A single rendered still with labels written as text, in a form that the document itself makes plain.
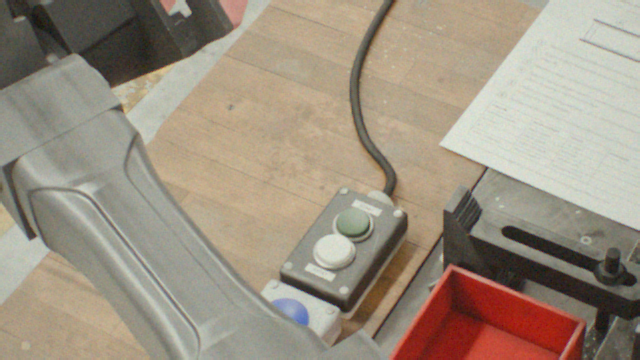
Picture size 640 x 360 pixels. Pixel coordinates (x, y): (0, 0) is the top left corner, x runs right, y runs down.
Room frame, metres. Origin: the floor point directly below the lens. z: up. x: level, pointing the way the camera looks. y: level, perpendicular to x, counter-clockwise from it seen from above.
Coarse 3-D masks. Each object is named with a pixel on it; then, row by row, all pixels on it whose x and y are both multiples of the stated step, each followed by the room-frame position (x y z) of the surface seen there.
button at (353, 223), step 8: (344, 216) 0.72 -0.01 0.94; (352, 216) 0.72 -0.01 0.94; (360, 216) 0.72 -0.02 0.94; (368, 216) 0.72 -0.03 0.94; (336, 224) 0.72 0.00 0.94; (344, 224) 0.71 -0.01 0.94; (352, 224) 0.71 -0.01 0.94; (360, 224) 0.71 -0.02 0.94; (368, 224) 0.71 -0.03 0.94; (344, 232) 0.71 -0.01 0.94; (352, 232) 0.70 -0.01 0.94; (360, 232) 0.70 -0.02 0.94
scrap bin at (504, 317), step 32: (448, 288) 0.63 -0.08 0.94; (480, 288) 0.63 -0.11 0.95; (416, 320) 0.59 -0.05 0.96; (448, 320) 0.63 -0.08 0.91; (480, 320) 0.62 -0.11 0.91; (512, 320) 0.61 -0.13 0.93; (544, 320) 0.59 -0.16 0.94; (576, 320) 0.58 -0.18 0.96; (416, 352) 0.59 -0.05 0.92; (448, 352) 0.60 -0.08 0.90; (480, 352) 0.59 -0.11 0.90; (512, 352) 0.59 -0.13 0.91; (544, 352) 0.59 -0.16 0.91; (576, 352) 0.56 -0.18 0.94
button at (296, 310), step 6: (276, 300) 0.64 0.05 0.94; (282, 300) 0.64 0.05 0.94; (288, 300) 0.64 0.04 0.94; (294, 300) 0.64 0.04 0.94; (276, 306) 0.64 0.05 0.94; (282, 306) 0.64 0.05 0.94; (288, 306) 0.63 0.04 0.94; (294, 306) 0.63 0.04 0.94; (300, 306) 0.63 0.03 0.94; (288, 312) 0.63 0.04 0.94; (294, 312) 0.63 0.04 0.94; (300, 312) 0.63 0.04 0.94; (306, 312) 0.63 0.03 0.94; (294, 318) 0.62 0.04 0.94; (300, 318) 0.62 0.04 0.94; (306, 318) 0.62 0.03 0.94; (306, 324) 0.62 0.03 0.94
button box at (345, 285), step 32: (384, 0) 1.02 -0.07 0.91; (352, 96) 0.89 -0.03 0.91; (384, 160) 0.81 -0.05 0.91; (352, 192) 0.75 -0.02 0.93; (384, 192) 0.76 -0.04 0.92; (320, 224) 0.72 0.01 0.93; (384, 224) 0.72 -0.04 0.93; (352, 256) 0.68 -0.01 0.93; (384, 256) 0.69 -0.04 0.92; (320, 288) 0.66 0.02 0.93; (352, 288) 0.65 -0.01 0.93
